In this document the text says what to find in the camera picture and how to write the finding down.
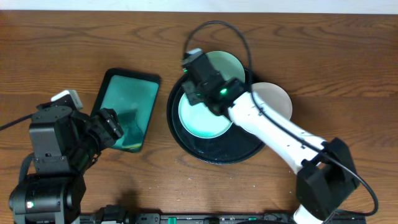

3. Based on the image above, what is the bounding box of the green scrubbing sponge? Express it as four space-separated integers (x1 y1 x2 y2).
118 110 144 151

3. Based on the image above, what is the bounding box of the mint plate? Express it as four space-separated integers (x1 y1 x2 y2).
178 93 232 139
206 51 246 83

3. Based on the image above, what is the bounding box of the white plate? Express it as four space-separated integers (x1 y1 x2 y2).
252 82 293 119

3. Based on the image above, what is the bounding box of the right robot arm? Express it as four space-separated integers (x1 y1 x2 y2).
182 49 359 223

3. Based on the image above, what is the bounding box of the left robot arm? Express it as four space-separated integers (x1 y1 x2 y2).
9 90 124 223

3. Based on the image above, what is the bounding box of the black rectangular tray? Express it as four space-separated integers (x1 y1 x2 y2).
90 67 162 154

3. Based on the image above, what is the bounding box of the black round tray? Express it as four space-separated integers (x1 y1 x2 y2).
167 75 264 164

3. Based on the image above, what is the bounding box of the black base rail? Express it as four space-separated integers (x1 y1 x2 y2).
79 205 366 224

